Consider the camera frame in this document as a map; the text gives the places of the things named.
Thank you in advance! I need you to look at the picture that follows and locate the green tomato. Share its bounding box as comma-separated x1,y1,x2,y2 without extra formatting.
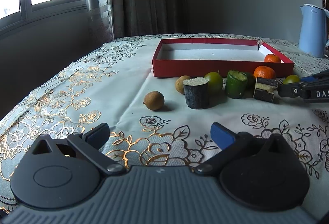
282,74,301,84
204,72,223,95

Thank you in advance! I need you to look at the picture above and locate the dark sugarcane piece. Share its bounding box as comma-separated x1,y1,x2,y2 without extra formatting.
253,77,278,103
183,77,209,109

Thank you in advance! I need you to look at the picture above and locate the orange mandarin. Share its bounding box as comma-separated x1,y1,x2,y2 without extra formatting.
264,54,282,63
253,65,276,79

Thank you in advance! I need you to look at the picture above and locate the green cucumber piece cut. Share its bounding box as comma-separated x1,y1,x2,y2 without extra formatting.
225,70,248,99

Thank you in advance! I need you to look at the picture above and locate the brown longan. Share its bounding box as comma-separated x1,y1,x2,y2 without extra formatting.
143,91,165,111
175,76,192,95

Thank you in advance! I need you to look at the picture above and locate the light blue electric kettle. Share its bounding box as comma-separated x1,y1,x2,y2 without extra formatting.
298,4,328,58

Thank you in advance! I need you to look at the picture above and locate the floral white tablecloth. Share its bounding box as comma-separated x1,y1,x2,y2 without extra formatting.
1,36,328,217

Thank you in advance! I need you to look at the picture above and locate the red shallow cardboard box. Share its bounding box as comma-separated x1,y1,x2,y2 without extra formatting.
152,38,294,78

